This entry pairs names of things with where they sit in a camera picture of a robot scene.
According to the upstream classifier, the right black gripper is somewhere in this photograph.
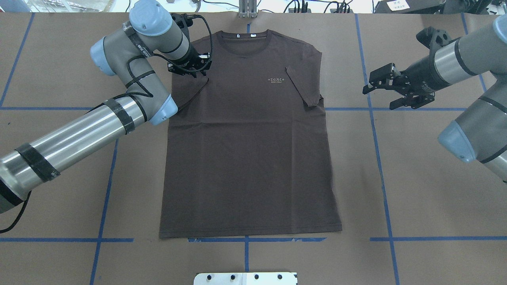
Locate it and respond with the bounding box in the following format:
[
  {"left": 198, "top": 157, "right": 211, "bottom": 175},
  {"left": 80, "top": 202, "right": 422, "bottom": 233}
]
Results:
[{"left": 362, "top": 27, "right": 452, "bottom": 110}]

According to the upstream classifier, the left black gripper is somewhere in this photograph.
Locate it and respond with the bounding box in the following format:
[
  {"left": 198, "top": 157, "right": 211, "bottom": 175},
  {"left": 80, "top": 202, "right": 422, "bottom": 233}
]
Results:
[{"left": 167, "top": 14, "right": 212, "bottom": 78}]

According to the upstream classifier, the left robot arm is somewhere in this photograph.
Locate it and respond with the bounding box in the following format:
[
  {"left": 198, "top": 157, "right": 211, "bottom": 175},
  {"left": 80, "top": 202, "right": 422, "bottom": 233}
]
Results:
[{"left": 0, "top": 0, "right": 212, "bottom": 213}]

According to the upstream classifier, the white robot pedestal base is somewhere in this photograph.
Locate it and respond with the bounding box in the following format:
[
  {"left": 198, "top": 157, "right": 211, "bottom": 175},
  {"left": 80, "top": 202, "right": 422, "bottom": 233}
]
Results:
[{"left": 193, "top": 272, "right": 298, "bottom": 285}]

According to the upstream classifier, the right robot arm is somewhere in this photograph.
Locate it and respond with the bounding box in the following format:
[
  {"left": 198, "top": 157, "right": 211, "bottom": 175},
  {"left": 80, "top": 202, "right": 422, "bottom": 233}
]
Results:
[{"left": 362, "top": 14, "right": 507, "bottom": 183}]

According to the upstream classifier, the dark brown t-shirt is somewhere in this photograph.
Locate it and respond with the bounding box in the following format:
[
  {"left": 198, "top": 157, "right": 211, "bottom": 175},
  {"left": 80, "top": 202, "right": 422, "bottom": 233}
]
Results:
[{"left": 159, "top": 30, "right": 342, "bottom": 239}]

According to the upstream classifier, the aluminium camera post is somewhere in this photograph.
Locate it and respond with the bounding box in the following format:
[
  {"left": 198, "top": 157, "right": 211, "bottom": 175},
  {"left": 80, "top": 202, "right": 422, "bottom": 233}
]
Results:
[{"left": 238, "top": 0, "right": 259, "bottom": 19}]

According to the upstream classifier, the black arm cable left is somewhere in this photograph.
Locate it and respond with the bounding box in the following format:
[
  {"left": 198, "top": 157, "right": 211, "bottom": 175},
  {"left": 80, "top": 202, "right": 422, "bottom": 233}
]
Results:
[{"left": 0, "top": 14, "right": 214, "bottom": 234}]

